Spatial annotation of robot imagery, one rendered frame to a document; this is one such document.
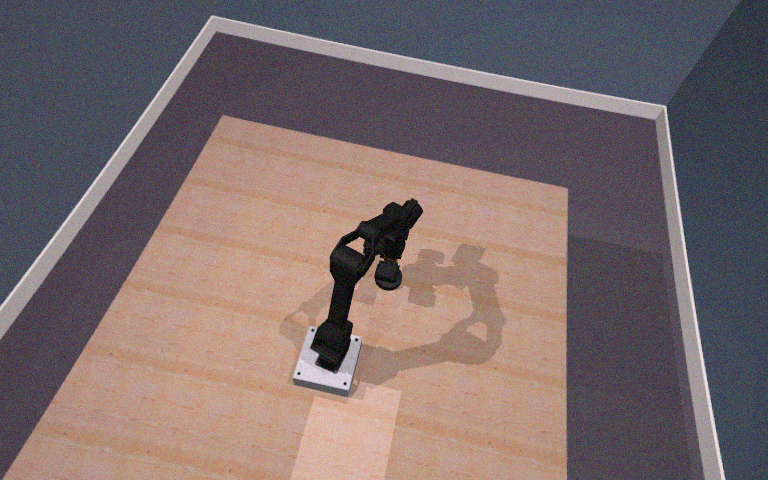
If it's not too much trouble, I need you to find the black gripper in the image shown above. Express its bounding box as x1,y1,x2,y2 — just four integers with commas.
374,239,406,284

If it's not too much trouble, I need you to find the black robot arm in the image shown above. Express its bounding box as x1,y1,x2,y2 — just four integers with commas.
310,198,423,374

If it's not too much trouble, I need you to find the dark grey round pedestal with shaft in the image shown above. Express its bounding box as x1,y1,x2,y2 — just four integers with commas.
375,269,402,291

